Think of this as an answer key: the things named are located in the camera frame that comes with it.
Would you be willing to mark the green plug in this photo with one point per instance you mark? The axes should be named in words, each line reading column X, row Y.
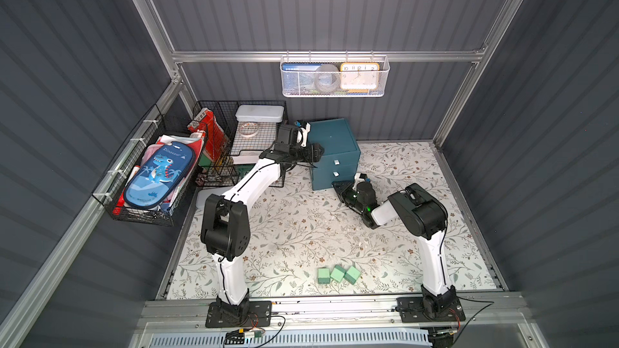
column 324, row 277
column 352, row 275
column 338, row 273

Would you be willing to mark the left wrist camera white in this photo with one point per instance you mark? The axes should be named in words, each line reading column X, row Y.
column 304, row 129

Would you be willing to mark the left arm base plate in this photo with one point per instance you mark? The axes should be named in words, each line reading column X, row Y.
column 247, row 314

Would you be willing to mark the yellow white alarm clock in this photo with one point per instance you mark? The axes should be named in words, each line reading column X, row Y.
column 360, row 76

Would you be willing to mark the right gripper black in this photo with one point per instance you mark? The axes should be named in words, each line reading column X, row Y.
column 346, row 191

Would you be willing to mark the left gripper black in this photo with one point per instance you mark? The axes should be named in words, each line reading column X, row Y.
column 309, row 152

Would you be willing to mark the blue box in basket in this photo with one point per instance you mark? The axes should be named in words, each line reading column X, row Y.
column 298, row 79

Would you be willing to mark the black wire desk organizer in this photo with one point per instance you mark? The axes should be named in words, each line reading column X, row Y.
column 241, row 153

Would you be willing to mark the white lidded plastic container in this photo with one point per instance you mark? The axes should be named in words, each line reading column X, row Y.
column 260, row 113

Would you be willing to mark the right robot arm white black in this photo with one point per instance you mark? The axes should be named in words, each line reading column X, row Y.
column 425, row 217

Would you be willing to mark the black wire side basket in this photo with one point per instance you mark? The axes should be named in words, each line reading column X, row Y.
column 162, row 128

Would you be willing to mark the teal drawer cabinet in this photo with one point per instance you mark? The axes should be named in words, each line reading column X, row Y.
column 340, row 159

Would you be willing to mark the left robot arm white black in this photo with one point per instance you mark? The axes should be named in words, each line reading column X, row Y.
column 225, row 227

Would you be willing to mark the white flat box on table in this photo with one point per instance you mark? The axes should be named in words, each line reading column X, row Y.
column 204, row 194

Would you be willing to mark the blue dinosaur pencil case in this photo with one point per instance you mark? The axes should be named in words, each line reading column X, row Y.
column 158, row 177

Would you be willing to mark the grey tape roll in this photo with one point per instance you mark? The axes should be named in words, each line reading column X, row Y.
column 327, row 78

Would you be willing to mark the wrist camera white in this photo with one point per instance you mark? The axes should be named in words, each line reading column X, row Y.
column 304, row 129
column 360, row 178

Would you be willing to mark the white wire wall basket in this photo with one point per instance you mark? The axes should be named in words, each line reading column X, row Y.
column 337, row 61

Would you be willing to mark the clear tape roll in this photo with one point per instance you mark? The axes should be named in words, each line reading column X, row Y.
column 248, row 129

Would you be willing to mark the red white booklet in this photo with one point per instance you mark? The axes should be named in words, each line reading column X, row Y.
column 216, row 140

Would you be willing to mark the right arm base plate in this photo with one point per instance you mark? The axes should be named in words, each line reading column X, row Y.
column 420, row 309

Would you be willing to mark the floral table mat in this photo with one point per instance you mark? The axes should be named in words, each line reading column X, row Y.
column 296, row 230

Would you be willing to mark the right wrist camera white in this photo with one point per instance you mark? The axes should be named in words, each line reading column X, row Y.
column 360, row 178

